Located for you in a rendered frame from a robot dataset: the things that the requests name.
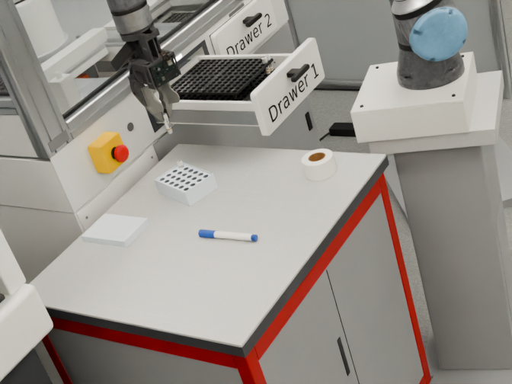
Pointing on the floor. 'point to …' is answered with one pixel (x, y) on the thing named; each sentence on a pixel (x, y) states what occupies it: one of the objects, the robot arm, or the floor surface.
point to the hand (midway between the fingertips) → (161, 113)
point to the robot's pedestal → (461, 242)
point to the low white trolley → (242, 281)
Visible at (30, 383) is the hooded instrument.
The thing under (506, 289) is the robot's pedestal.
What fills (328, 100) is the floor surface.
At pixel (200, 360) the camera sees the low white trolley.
